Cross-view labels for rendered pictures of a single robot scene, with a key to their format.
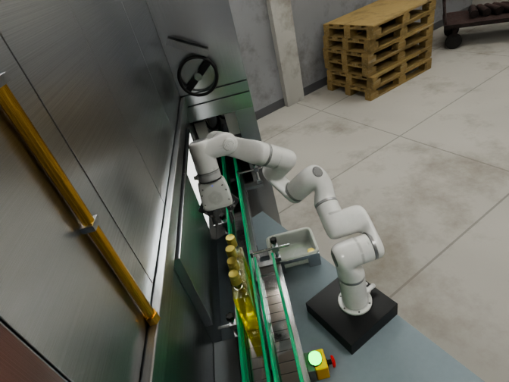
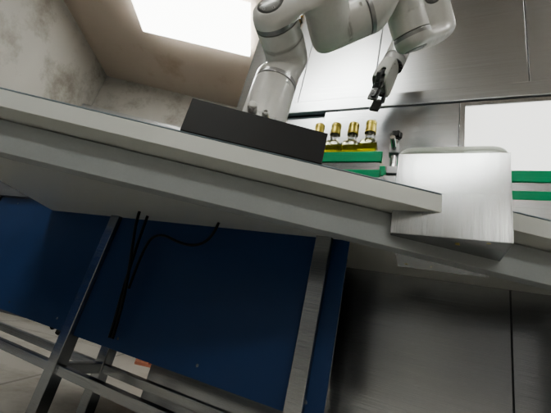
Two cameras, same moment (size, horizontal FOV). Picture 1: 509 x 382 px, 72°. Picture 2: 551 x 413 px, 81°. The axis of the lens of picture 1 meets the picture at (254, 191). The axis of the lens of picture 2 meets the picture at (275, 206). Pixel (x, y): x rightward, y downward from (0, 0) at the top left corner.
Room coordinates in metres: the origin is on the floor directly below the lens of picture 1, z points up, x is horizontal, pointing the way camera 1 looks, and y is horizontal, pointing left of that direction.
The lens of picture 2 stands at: (1.11, -0.75, 0.48)
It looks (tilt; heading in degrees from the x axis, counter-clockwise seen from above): 20 degrees up; 116
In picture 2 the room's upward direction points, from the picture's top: 14 degrees clockwise
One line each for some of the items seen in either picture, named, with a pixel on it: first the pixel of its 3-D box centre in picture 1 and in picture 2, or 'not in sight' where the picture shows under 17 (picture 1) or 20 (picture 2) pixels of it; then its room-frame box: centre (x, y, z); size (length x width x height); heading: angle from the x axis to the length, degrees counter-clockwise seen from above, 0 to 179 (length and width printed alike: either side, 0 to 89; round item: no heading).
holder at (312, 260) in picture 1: (287, 252); (444, 206); (1.16, -0.07, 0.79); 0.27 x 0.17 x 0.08; 88
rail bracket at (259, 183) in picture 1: (254, 178); not in sight; (1.69, -0.02, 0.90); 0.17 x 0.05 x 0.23; 88
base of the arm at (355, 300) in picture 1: (356, 286); (265, 111); (0.81, -0.27, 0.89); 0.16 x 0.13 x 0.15; 114
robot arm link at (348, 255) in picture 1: (351, 259); (281, 57); (0.80, -0.26, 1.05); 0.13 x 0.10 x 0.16; 93
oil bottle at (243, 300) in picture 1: (245, 305); not in sight; (0.78, 0.14, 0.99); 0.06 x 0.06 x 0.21; 87
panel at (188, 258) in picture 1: (195, 208); (451, 147); (1.19, 0.26, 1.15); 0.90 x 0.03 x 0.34; 178
